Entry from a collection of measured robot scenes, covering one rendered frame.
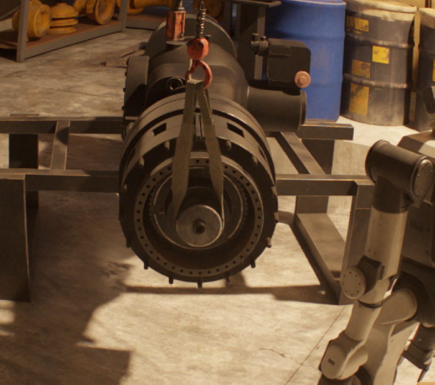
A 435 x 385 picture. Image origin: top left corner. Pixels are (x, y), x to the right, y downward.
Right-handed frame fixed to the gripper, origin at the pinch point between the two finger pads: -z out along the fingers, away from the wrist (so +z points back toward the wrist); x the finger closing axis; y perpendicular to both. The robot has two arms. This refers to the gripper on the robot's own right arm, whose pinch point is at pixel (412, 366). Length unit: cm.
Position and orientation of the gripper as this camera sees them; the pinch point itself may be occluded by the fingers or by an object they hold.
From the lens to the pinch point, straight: 255.2
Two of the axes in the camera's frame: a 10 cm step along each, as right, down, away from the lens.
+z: 1.9, -8.8, -4.4
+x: -6.1, -4.6, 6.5
